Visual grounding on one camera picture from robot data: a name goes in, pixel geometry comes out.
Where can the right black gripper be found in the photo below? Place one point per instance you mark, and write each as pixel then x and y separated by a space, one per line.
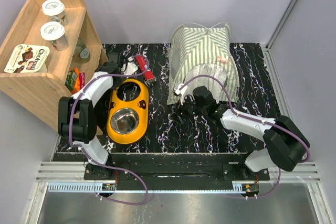
pixel 177 118

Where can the yellow pet bowl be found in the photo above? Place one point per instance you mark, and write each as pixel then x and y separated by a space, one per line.
pixel 140 104

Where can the steel bowl front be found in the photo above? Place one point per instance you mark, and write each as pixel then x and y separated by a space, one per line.
pixel 124 121

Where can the striped green pet tent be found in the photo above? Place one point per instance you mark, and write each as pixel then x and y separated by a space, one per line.
pixel 201 57

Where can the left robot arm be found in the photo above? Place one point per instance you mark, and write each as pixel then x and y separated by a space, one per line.
pixel 77 120

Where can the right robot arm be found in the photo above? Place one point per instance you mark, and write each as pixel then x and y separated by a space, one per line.
pixel 285 145

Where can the red toothpaste box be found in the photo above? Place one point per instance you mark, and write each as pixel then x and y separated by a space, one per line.
pixel 148 75

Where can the glass jar on shelf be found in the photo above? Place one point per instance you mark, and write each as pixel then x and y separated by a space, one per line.
pixel 81 51

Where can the pink small packet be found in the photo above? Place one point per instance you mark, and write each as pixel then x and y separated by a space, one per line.
pixel 81 79

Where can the orange green sponge pack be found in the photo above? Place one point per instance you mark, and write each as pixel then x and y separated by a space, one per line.
pixel 72 80

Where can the wooden shelf unit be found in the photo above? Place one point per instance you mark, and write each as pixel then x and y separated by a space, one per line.
pixel 40 92

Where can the white lidded cup front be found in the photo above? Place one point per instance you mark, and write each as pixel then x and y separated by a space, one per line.
pixel 54 33

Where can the white lidded cup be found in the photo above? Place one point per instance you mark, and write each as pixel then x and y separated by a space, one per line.
pixel 55 10
pixel 54 33

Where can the white lidded cup rear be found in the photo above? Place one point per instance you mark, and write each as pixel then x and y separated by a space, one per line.
pixel 55 10

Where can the Chobani yogurt flip pack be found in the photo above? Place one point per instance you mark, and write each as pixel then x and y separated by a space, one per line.
pixel 28 59

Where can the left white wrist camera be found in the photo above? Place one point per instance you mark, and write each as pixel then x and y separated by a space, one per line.
pixel 130 67

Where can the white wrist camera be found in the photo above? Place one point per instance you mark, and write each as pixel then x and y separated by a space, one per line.
pixel 179 91
pixel 130 67

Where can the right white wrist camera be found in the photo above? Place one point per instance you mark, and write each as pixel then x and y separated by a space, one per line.
pixel 179 91

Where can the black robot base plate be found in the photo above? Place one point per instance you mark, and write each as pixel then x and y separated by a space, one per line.
pixel 196 171

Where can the aluminium rail frame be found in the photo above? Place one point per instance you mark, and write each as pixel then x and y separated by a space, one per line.
pixel 284 198

